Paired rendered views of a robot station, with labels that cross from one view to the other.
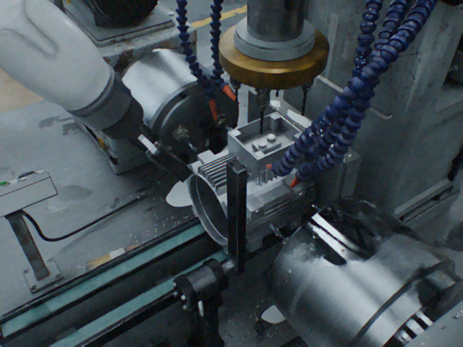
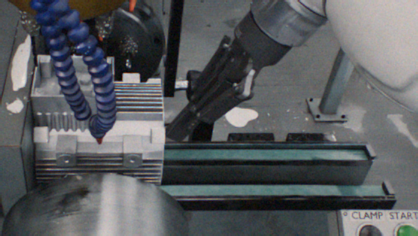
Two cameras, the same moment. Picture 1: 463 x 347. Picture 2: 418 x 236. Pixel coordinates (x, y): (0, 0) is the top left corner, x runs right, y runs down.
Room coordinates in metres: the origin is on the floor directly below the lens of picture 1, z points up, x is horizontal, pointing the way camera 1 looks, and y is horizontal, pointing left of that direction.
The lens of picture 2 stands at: (1.22, 0.35, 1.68)
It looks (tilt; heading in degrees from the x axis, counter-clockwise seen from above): 42 degrees down; 207
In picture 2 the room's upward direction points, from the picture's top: 5 degrees clockwise
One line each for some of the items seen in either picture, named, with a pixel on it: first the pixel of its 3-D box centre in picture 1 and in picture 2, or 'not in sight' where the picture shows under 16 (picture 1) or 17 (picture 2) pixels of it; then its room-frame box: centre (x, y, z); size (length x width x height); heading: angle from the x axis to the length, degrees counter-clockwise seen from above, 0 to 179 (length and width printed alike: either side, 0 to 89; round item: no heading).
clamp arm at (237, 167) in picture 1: (236, 223); (175, 38); (0.50, 0.00, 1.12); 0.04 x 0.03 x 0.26; 124
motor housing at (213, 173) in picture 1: (249, 190); (101, 135); (0.68, -0.03, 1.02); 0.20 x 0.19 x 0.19; 124
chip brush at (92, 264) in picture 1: (132, 253); not in sight; (0.68, 0.24, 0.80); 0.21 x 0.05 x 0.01; 117
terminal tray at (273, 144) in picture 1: (266, 148); (75, 92); (0.70, -0.07, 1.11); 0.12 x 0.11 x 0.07; 124
